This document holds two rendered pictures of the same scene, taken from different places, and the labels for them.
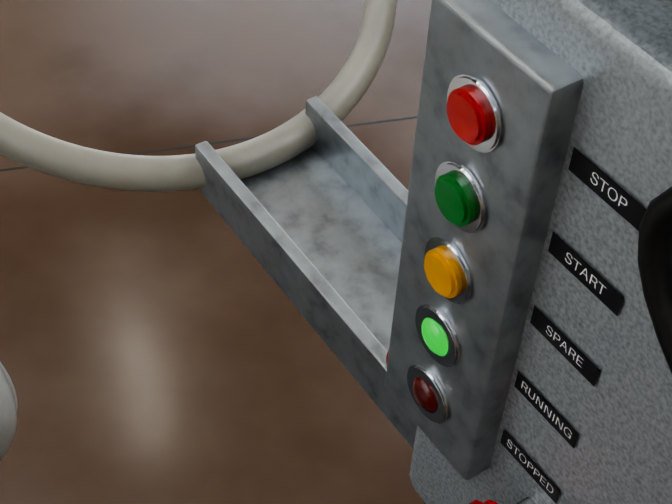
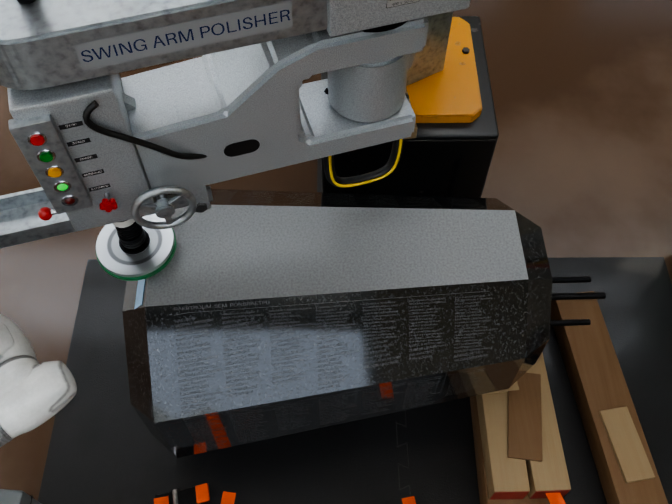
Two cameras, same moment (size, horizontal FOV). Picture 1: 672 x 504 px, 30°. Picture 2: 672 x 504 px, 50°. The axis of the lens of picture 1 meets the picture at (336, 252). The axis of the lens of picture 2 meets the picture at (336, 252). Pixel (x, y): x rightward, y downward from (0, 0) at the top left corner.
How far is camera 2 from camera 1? 106 cm
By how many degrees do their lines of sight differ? 42
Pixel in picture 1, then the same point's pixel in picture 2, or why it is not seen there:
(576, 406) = (97, 165)
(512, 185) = (55, 142)
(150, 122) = not seen: outside the picture
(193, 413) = not seen: outside the picture
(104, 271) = not seen: outside the picture
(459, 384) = (75, 189)
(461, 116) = (37, 141)
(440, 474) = (83, 217)
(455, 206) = (48, 157)
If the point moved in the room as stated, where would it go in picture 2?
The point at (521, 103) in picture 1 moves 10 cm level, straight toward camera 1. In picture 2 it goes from (46, 128) to (85, 148)
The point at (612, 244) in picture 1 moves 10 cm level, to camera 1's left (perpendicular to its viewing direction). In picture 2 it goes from (79, 132) to (52, 169)
